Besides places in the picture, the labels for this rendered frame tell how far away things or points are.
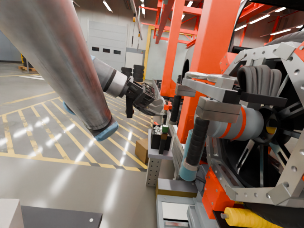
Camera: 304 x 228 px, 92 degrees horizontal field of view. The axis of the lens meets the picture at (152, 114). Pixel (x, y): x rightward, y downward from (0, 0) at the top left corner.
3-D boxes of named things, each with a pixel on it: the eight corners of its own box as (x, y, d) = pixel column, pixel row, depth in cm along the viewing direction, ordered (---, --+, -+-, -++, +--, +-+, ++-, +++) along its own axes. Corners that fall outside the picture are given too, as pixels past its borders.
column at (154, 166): (156, 186, 132) (164, 145, 119) (145, 185, 131) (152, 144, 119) (156, 178, 141) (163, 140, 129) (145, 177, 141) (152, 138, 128)
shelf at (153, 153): (172, 160, 101) (173, 156, 100) (147, 157, 100) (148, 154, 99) (165, 133, 142) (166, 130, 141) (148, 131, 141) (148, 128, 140)
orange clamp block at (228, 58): (245, 67, 67) (241, 54, 71) (228, 64, 66) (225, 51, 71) (235, 77, 73) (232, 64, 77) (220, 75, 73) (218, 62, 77)
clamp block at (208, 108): (236, 124, 36) (243, 103, 35) (201, 119, 36) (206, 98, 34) (226, 117, 41) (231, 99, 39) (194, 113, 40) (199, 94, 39)
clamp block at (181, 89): (195, 97, 69) (197, 86, 67) (176, 95, 68) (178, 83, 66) (192, 95, 73) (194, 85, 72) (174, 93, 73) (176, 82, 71)
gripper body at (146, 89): (156, 100, 54) (127, 83, 49) (143, 114, 59) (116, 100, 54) (156, 88, 59) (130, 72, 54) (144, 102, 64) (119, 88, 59)
